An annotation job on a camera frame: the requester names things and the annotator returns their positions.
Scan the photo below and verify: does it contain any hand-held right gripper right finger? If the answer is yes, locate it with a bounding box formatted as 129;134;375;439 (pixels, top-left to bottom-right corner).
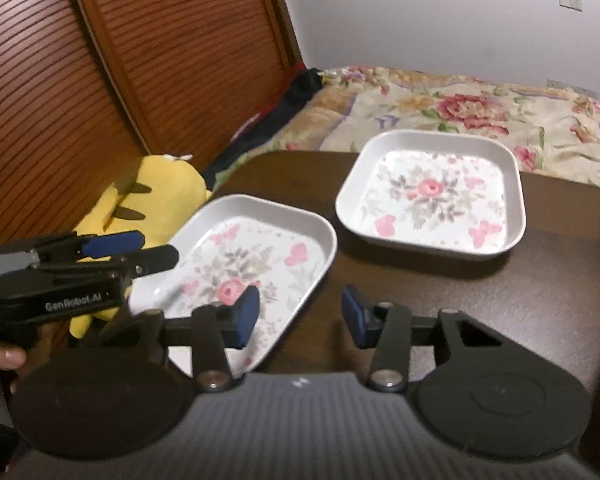
341;284;518;393

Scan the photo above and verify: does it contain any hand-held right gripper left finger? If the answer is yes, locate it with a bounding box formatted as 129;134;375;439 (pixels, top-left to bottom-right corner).
97;285;261;393

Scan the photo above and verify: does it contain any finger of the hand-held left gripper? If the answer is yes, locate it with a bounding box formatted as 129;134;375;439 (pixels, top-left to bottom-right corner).
0;230;147;265
37;244;181;282

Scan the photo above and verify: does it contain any white floral square plate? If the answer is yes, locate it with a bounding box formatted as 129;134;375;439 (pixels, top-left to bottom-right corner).
334;129;527;262
129;194;339;379

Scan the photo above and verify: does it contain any person's left hand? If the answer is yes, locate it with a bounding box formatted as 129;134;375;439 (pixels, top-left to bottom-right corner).
0;320;73;396

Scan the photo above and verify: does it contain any yellow plush toy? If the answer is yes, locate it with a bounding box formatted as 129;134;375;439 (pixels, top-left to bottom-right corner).
69;154;214;341

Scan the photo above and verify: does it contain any wooden louvered door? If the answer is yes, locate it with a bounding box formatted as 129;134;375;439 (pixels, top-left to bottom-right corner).
62;0;308;173
0;0;153;258

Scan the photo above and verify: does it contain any dark cloth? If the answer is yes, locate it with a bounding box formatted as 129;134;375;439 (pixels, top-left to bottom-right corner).
200;64;327;183

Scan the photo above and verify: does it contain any floral blanket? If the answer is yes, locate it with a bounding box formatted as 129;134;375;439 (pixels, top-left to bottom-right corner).
215;65;600;191

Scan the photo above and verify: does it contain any white wall outlet strip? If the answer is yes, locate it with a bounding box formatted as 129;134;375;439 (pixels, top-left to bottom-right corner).
546;78;599;96

